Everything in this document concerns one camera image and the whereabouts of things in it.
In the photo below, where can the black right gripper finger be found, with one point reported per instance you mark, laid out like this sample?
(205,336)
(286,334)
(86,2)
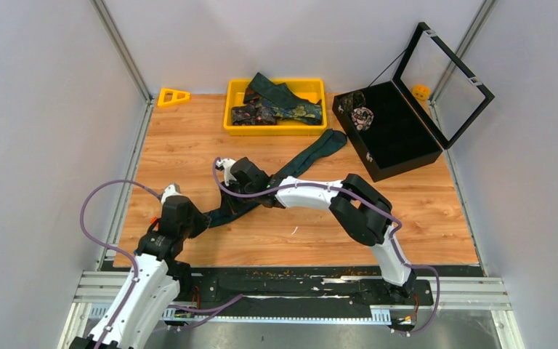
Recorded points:
(229,205)
(244,205)

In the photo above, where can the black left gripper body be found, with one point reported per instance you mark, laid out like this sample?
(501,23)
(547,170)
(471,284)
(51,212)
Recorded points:
(195,225)

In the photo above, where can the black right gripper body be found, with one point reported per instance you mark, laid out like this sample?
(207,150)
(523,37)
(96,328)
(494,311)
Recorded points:
(245,190)

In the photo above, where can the dark green tie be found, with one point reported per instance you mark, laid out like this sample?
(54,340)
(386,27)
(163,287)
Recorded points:
(327,144)
(260,87)

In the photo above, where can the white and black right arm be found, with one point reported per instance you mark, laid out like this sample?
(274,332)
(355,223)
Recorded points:
(363,213)

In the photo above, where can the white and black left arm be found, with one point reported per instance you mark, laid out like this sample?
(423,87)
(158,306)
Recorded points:
(154,280)

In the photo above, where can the dark patterned tie in bin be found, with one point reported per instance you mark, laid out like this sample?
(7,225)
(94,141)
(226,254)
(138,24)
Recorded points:
(251,115)

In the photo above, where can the blue floral tie in bin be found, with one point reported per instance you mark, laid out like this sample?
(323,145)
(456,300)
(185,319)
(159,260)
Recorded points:
(306,113)

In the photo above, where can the dark green tie in bin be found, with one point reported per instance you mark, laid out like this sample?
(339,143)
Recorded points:
(260,87)

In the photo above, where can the yellow plastic bin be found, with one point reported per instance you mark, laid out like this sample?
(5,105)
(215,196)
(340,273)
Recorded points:
(308,88)

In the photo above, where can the yellow triangle toy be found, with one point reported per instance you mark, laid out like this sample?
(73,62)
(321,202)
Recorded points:
(168,97)

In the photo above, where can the rolled floral tie in box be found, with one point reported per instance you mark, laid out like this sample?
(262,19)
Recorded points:
(362,118)

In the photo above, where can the rolled dark tie in box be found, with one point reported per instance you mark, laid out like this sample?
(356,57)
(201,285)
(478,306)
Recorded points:
(351,102)

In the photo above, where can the black gift box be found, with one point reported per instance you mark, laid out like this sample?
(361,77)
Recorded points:
(407,133)

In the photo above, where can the yellow round toy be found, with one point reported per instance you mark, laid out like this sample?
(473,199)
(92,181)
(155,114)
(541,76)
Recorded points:
(421,92)

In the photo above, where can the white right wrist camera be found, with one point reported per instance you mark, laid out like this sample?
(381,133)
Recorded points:
(224,165)

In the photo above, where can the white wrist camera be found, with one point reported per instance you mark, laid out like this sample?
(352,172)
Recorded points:
(170,190)
(224,165)

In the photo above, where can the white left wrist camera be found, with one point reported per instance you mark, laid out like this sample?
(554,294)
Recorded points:
(170,190)

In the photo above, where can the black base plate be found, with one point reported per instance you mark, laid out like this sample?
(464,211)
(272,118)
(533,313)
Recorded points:
(298,291)

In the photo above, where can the aluminium rail frame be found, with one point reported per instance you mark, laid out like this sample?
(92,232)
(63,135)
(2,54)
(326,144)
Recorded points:
(470,310)

